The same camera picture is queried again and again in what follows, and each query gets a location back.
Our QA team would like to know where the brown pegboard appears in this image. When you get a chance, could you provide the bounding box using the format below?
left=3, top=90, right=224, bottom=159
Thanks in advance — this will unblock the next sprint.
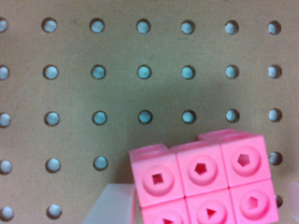
left=0, top=0, right=299, bottom=224

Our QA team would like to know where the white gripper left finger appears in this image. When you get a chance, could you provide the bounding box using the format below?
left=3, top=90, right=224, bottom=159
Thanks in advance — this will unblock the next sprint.
left=82, top=184, right=136, bottom=224

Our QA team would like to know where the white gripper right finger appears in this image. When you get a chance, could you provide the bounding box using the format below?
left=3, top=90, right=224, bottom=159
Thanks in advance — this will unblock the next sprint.
left=290, top=182, right=299, bottom=222

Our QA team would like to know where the pink block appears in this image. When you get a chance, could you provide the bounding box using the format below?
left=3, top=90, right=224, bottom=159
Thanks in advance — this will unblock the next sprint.
left=129, top=129, right=278, bottom=224

